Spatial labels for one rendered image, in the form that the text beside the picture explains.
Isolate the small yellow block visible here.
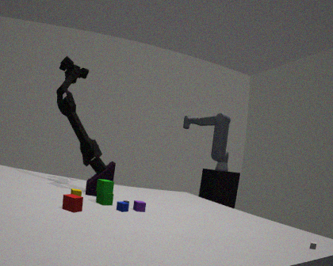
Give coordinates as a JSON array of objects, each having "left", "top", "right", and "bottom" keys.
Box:
[{"left": 71, "top": 189, "right": 82, "bottom": 196}]

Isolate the small blue block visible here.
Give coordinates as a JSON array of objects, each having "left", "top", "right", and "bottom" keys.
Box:
[{"left": 117, "top": 201, "right": 129, "bottom": 212}]

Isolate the small purple block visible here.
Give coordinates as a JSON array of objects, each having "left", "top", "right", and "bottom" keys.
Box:
[{"left": 133, "top": 200, "right": 146, "bottom": 212}]

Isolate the red block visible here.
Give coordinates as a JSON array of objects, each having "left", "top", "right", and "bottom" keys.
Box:
[{"left": 62, "top": 194, "right": 83, "bottom": 213}]

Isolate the green block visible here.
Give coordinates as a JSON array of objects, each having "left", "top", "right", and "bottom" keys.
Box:
[
  {"left": 96, "top": 192, "right": 113, "bottom": 206},
  {"left": 96, "top": 179, "right": 114, "bottom": 194}
]

